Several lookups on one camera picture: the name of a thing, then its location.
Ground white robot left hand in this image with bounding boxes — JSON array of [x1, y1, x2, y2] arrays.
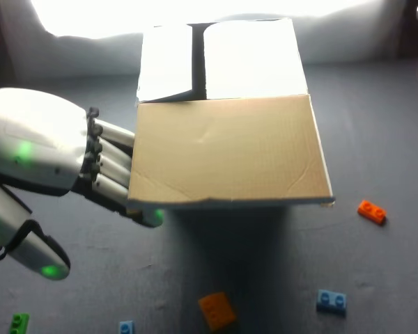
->
[[0, 86, 166, 282]]

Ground brown cardboard box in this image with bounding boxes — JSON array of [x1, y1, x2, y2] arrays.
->
[[127, 17, 335, 212]]

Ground grey table cloth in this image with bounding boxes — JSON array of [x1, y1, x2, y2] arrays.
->
[[0, 57, 418, 334]]

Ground white draped sheet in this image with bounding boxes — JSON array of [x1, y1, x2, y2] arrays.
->
[[0, 0, 403, 77]]

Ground small orange-red toy brick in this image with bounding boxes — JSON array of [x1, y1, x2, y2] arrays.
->
[[357, 200, 387, 226]]

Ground green toy brick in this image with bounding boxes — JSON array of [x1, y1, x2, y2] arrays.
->
[[8, 312, 31, 334]]

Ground large orange toy brick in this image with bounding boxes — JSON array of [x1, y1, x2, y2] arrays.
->
[[197, 291, 237, 331]]

